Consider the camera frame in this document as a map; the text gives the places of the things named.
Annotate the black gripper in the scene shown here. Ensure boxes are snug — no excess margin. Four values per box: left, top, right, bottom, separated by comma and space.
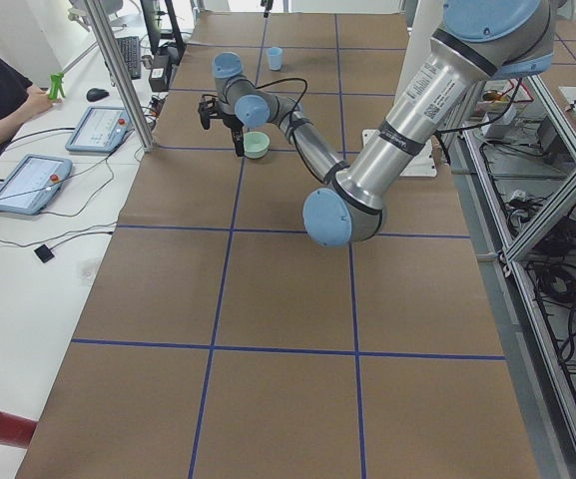
221, 112, 245, 157

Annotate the green ceramic bowl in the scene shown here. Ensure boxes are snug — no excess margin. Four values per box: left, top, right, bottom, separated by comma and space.
244, 131, 270, 160

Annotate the light blue cup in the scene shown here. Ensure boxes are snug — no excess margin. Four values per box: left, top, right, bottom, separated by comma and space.
266, 46, 284, 71

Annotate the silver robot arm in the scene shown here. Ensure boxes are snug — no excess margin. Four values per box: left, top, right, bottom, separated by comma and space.
198, 1, 557, 246

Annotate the black power adapter box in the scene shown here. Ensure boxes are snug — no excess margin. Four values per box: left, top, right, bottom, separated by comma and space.
149, 55, 172, 93

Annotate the far teach pendant tablet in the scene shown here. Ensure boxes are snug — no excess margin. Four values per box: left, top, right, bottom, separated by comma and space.
65, 106, 132, 155

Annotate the teach pendant tablet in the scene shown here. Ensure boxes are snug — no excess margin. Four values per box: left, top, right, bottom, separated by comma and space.
0, 154, 73, 216
65, 106, 132, 155

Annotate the black keyboard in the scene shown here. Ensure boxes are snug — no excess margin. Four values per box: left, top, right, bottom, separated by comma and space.
115, 36, 142, 80

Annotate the black computer mouse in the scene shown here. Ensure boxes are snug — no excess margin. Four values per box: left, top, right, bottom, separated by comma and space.
86, 88, 110, 102

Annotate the green toy figure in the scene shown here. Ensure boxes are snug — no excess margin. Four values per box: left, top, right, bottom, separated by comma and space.
48, 72, 66, 101

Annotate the brown paper table cover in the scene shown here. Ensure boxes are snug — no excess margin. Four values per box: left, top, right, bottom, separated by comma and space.
18, 14, 539, 478

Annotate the near teach pendant tablet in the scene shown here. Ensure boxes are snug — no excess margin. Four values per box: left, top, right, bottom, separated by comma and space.
0, 154, 73, 216

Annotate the small black box device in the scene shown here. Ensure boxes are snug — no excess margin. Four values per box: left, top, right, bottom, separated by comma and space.
34, 244, 55, 263

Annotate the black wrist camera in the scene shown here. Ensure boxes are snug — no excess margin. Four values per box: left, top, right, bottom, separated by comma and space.
198, 94, 220, 130

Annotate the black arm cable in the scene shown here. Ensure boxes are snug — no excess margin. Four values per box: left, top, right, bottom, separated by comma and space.
255, 77, 311, 141

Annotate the aluminium frame post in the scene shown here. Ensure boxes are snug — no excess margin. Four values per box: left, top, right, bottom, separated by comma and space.
83, 0, 154, 153

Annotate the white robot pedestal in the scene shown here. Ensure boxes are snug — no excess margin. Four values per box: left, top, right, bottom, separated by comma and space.
351, 1, 443, 187

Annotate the aluminium side rack frame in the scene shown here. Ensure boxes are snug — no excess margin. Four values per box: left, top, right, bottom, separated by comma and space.
441, 19, 576, 479

